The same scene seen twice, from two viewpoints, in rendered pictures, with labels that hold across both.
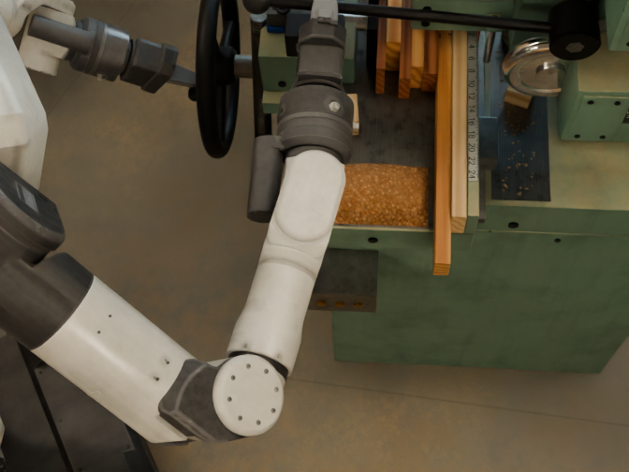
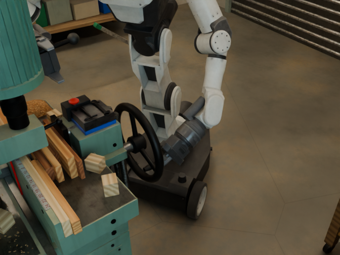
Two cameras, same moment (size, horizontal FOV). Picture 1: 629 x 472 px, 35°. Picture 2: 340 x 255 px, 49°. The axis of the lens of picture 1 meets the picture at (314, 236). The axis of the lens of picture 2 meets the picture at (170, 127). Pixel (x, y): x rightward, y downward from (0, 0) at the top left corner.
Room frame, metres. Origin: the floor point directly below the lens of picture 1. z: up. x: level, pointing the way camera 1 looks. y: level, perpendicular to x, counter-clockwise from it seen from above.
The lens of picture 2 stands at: (1.68, -0.49, 1.59)
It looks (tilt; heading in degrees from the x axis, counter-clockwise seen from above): 36 degrees down; 135
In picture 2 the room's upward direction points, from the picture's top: 1 degrees counter-clockwise
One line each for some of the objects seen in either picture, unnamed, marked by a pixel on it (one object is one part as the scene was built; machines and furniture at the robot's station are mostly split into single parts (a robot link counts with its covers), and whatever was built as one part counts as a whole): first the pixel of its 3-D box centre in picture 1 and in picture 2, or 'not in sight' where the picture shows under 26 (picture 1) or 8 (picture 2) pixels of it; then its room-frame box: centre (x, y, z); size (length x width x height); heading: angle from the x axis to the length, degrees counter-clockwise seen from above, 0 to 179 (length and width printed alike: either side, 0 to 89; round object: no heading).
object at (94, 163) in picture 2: not in sight; (95, 163); (0.99, -0.10, 0.92); 0.04 x 0.03 x 0.04; 22
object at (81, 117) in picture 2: (306, 7); (87, 112); (0.86, -0.02, 0.99); 0.13 x 0.11 x 0.06; 172
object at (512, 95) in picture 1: (521, 89); not in sight; (0.81, -0.33, 0.82); 0.04 x 0.04 x 0.03; 61
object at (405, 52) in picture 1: (405, 40); (45, 145); (0.84, -0.16, 0.93); 0.16 x 0.02 x 0.05; 172
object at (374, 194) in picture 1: (376, 188); (28, 108); (0.61, -0.09, 0.92); 0.14 x 0.09 x 0.04; 82
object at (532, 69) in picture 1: (550, 66); not in sight; (0.71, -0.32, 1.02); 0.12 x 0.03 x 0.12; 82
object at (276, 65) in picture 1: (310, 35); (91, 132); (0.87, -0.02, 0.91); 0.15 x 0.14 x 0.09; 172
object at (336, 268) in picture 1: (340, 281); not in sight; (0.61, -0.04, 0.58); 0.12 x 0.08 x 0.08; 82
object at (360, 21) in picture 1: (352, 22); (71, 130); (0.86, -0.08, 0.95); 0.09 x 0.07 x 0.09; 172
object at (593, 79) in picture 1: (594, 89); not in sight; (0.67, -0.37, 1.02); 0.09 x 0.07 x 0.12; 172
